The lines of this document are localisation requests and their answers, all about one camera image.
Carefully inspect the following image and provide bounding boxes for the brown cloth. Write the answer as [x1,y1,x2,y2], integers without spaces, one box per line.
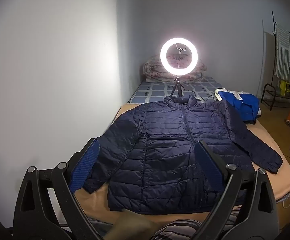
[104,209,162,240]

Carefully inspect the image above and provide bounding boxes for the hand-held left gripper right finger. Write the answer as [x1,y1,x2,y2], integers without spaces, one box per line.
[194,140,279,240]

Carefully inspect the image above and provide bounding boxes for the folded floral quilt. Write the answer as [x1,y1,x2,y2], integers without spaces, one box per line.
[143,54,207,82]

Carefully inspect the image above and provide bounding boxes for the yellow box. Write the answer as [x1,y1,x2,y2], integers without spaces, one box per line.
[280,80,290,97]

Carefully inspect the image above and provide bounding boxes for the black clothes rack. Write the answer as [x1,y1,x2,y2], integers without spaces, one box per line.
[261,11,290,112]

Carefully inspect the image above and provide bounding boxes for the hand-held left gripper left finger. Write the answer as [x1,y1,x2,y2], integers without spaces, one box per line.
[13,138,103,240]

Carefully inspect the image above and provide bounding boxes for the striped pants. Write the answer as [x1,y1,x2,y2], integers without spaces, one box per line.
[150,209,243,240]

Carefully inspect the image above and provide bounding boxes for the blue checkered blanket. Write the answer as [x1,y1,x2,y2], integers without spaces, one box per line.
[128,76,227,104]

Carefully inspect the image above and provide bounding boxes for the black cable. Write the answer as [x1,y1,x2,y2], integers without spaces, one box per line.
[194,94,216,103]

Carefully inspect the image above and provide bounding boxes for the blue and white jacket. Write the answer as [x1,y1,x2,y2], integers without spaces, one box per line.
[214,88,261,125]

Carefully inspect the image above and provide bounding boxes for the ring light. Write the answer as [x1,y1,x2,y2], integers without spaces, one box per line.
[160,37,199,76]

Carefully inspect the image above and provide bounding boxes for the tan bed sheet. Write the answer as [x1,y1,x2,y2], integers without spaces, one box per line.
[74,102,290,230]

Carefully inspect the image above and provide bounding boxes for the navy puffer jacket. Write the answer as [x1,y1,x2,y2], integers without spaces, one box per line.
[83,95,284,215]

